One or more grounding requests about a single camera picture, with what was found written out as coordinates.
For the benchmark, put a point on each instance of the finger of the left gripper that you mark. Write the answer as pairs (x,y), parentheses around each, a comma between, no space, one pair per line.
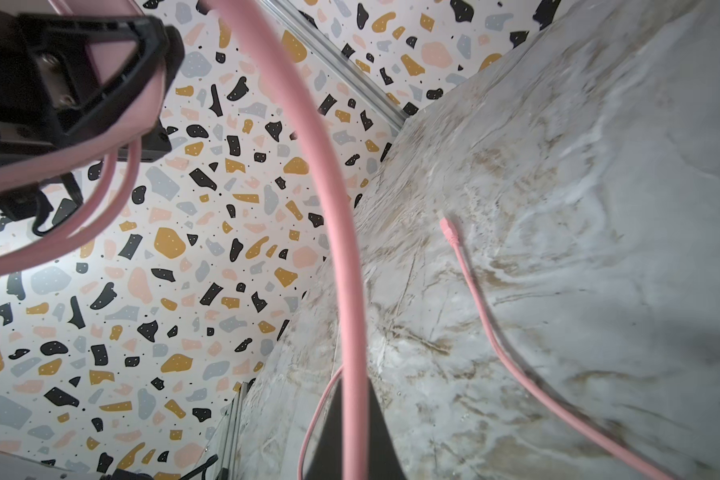
(66,80)

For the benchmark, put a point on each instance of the pink headphones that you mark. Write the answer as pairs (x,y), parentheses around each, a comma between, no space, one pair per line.
(138,119)

